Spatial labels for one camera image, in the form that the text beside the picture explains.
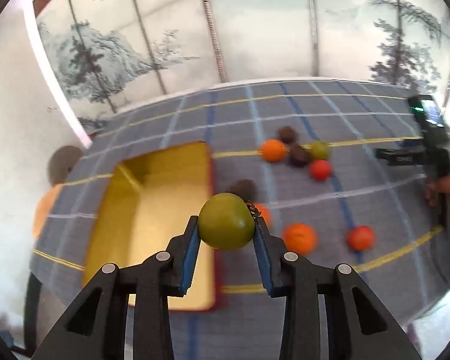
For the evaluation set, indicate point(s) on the grey plaid tablecloth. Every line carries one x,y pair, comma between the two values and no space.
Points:
360,202

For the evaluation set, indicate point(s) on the gold metal tray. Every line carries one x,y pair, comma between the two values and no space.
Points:
161,210

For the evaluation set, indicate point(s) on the orange stool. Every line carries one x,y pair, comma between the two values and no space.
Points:
45,210

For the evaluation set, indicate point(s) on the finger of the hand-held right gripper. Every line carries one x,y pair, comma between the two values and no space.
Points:
399,156

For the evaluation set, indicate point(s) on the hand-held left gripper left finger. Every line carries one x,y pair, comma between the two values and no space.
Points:
189,260

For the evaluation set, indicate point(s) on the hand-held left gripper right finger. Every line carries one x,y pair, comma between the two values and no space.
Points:
264,262

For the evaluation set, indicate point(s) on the painted landscape folding screen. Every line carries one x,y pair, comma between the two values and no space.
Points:
266,33

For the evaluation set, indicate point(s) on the green round fruit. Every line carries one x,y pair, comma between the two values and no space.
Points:
225,221
320,150

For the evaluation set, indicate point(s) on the grey round stone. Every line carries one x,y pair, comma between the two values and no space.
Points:
62,163

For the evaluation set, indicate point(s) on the dark wrinkled passion fruit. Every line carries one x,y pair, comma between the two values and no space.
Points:
287,134
299,155
243,189

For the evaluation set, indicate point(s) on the orange tangerine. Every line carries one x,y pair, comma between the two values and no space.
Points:
264,214
273,150
300,237

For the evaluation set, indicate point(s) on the red round fruit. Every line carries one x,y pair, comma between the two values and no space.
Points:
360,238
320,170

